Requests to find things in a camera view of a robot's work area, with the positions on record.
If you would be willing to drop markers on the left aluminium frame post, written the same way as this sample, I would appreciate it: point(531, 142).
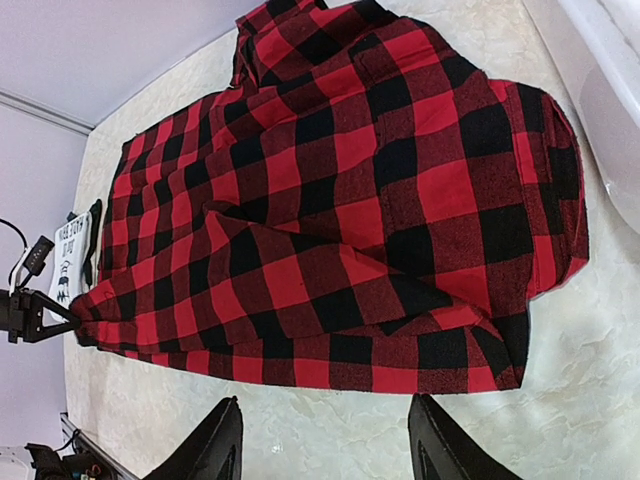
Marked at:
point(45, 113)

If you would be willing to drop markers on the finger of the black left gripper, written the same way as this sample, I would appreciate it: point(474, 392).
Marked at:
point(49, 319)

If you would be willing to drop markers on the white and green t-shirt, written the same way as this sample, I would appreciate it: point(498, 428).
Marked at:
point(75, 246)

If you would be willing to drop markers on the aluminium front rail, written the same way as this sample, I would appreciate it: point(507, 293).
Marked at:
point(80, 442)

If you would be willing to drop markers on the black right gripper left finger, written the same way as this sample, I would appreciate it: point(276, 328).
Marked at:
point(213, 450)

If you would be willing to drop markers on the red black plaid flannel shirt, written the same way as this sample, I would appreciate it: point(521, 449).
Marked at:
point(361, 209)

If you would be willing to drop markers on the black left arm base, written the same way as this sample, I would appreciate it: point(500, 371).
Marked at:
point(71, 461)

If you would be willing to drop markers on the white plastic laundry basket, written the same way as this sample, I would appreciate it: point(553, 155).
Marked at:
point(608, 101)

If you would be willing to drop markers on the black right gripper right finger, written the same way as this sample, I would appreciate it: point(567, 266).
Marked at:
point(441, 449)

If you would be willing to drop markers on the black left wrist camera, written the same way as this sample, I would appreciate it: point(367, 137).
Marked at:
point(31, 264)

